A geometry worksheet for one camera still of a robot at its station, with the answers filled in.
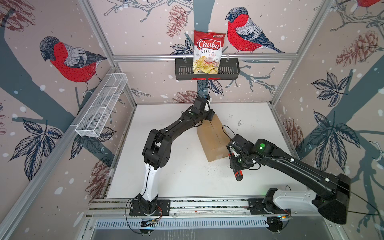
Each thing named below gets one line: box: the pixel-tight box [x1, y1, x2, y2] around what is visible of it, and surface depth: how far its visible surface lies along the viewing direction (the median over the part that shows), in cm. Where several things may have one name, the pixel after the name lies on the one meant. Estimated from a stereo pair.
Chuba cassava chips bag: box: [193, 30, 226, 75], surface depth 86 cm
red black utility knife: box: [233, 170, 244, 182], surface depth 70 cm
